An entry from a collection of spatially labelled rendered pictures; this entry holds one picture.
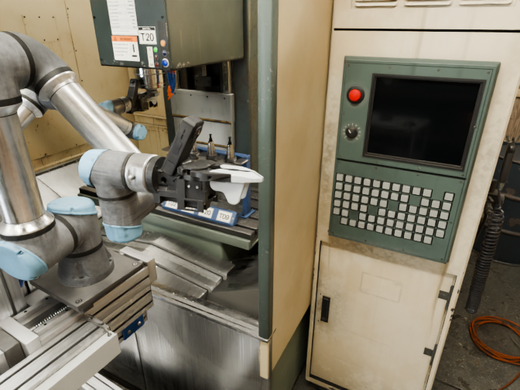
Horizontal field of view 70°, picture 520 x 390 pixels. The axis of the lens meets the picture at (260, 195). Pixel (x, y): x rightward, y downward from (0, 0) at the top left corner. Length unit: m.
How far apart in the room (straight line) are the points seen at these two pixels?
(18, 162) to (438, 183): 1.20
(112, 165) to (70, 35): 2.41
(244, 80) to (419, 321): 1.60
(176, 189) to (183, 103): 1.92
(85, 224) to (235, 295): 0.84
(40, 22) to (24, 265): 2.20
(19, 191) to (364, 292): 1.34
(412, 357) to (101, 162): 1.54
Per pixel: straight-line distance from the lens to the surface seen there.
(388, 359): 1.94
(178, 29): 1.82
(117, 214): 0.79
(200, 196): 0.67
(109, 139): 0.91
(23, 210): 0.97
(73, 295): 1.14
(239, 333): 1.48
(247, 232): 1.80
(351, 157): 1.39
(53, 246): 1.02
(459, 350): 2.75
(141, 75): 2.08
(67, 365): 1.09
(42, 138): 2.98
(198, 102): 2.51
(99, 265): 1.15
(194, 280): 1.82
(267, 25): 0.97
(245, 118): 2.39
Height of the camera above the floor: 1.83
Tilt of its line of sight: 25 degrees down
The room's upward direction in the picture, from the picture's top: straight up
